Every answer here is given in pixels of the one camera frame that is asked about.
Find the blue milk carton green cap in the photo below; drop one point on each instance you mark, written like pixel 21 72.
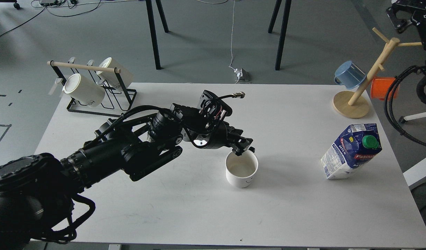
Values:
pixel 354 147

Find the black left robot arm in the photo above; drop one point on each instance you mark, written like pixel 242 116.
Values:
pixel 40 196

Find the wooden mug tree stand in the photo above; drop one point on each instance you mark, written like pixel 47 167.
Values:
pixel 351 104

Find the grey floor power socket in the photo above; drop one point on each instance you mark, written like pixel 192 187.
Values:
pixel 242 75

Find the black table legs right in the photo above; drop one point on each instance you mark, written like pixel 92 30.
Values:
pixel 284 24

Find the white mug front on rack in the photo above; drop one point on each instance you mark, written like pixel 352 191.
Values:
pixel 84 90

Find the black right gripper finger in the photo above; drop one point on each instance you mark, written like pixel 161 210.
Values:
pixel 399 15

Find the white smiley face mug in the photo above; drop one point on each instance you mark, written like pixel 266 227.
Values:
pixel 241 170

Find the orange cup on tree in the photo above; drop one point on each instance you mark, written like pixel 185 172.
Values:
pixel 379 87

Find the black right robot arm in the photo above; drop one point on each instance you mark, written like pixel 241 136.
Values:
pixel 420 89

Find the blue cup on tree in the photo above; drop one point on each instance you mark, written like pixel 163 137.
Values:
pixel 349 75

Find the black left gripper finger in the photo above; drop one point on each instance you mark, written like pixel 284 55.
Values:
pixel 239 138
pixel 238 147

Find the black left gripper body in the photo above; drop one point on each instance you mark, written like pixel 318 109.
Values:
pixel 204 125

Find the black wire mug rack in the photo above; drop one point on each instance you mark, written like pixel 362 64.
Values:
pixel 109 74

